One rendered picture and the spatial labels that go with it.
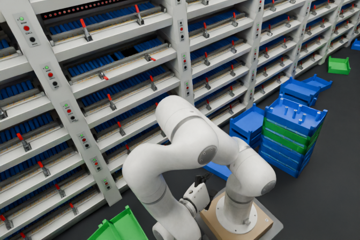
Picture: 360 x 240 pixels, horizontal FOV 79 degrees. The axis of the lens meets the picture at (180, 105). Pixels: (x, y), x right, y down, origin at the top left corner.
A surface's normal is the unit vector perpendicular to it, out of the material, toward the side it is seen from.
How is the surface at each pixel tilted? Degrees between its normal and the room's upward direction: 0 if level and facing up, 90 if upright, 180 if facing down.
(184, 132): 28
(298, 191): 0
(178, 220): 41
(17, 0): 90
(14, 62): 18
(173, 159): 90
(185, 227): 51
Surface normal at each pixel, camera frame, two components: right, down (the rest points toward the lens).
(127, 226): -0.11, -0.80
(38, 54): 0.60, 0.42
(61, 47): 0.08, -0.63
